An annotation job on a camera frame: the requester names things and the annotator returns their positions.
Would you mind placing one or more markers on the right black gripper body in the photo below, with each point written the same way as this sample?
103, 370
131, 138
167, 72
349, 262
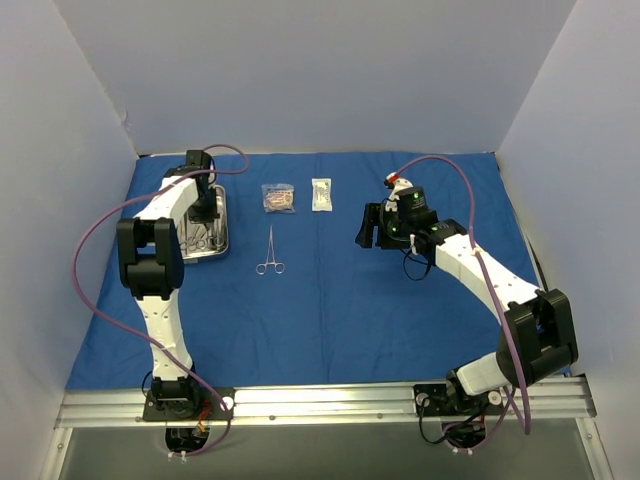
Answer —
376, 226

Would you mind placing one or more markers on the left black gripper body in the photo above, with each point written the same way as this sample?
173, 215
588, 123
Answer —
204, 215

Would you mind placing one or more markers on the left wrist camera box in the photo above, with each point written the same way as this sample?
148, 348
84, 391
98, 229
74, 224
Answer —
198, 159

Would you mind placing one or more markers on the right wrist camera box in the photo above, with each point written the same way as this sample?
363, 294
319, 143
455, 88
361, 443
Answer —
412, 204

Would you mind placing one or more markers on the front aluminium rail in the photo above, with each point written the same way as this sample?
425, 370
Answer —
554, 398

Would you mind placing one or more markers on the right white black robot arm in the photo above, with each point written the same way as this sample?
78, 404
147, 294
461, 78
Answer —
537, 336

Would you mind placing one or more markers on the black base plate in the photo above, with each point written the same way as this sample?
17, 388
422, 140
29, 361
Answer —
443, 399
199, 405

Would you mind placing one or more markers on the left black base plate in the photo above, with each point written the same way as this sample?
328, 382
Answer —
199, 405

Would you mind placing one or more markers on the purple printed packet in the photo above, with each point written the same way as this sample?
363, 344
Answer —
278, 198

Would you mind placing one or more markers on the instruments pile in tray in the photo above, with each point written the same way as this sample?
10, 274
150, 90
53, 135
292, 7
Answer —
196, 238

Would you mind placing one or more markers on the blue surgical drape cloth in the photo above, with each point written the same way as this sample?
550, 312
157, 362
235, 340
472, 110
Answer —
341, 313

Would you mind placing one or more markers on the steel instrument tray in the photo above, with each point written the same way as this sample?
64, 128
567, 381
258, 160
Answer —
222, 211

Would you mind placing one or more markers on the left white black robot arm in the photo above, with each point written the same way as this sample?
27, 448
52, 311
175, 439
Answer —
151, 266

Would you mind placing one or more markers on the white paper packet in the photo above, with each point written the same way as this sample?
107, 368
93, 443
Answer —
321, 195

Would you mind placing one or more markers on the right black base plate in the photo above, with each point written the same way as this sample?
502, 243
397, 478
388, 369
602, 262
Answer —
443, 399

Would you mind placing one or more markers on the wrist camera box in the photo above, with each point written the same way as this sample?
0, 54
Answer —
412, 204
198, 159

